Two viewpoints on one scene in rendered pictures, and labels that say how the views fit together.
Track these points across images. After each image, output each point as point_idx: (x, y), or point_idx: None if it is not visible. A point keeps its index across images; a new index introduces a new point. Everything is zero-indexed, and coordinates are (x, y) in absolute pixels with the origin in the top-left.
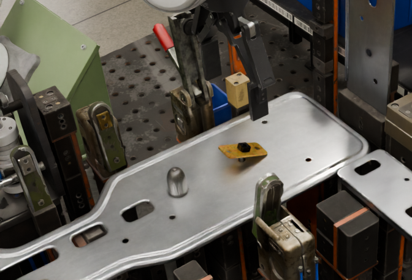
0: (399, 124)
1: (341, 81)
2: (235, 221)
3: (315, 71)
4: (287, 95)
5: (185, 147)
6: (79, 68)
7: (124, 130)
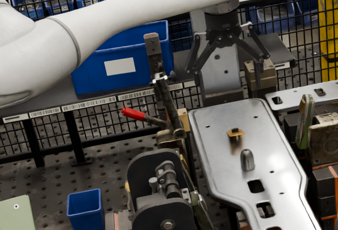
0: (262, 76)
1: (104, 155)
2: (290, 149)
3: (161, 111)
4: (190, 114)
5: (206, 159)
6: (28, 222)
7: None
